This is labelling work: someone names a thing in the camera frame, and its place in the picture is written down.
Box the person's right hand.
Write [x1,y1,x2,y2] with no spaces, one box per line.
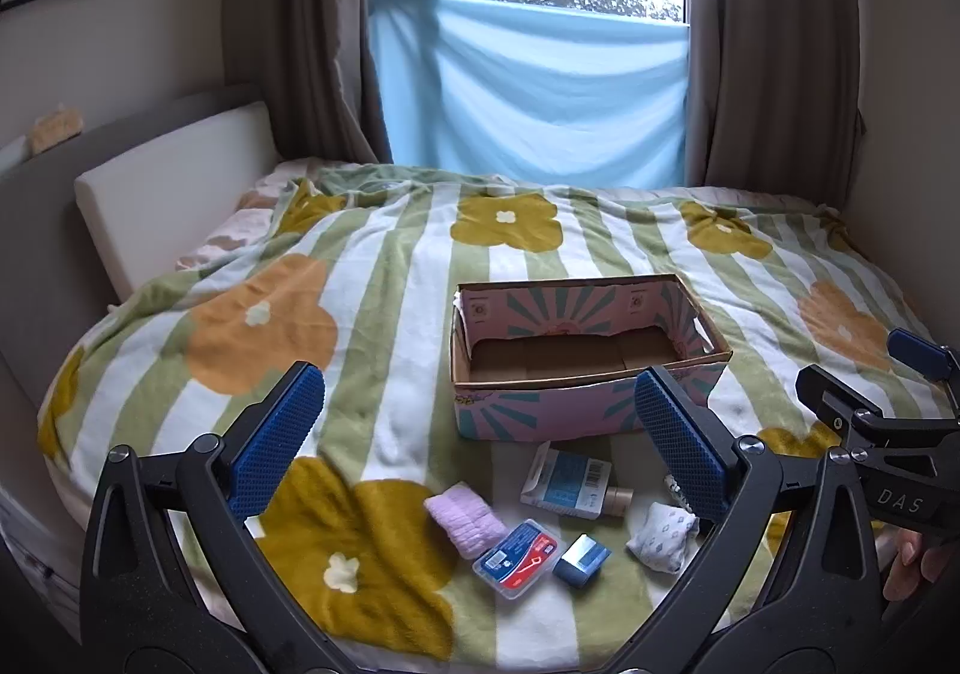
[883,526,960,604]

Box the pink printed cardboard box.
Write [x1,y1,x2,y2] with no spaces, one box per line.
[450,273,733,442]

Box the small blue box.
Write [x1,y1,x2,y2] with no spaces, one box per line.
[552,532,613,589]

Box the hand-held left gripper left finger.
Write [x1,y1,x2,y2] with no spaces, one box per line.
[79,360,332,674]

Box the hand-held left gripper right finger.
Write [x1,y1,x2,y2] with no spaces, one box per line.
[621,365,884,674]

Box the white headboard cushion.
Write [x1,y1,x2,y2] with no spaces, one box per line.
[74,100,283,293]

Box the light blue cloth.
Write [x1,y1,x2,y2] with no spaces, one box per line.
[365,0,692,185]

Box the purple towel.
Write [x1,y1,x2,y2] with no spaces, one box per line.
[424,484,510,562]

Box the grey headboard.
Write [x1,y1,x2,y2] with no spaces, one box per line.
[0,82,260,420]

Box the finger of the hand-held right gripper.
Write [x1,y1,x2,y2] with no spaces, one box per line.
[796,363,887,437]
[886,327,960,414]

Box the white and blue carton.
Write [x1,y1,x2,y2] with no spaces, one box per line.
[520,441,613,518]

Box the pink patterned bedsheet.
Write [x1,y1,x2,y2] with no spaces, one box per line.
[175,157,362,271]

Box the blue and red plastic case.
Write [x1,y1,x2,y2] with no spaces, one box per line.
[472,517,566,601]

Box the beige fluffy cloth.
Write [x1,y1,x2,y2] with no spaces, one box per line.
[28,106,84,157]

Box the striped floral blanket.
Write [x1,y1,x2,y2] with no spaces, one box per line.
[37,164,955,674]

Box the brown curtain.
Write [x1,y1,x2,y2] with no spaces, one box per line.
[220,0,392,164]
[678,0,865,188]

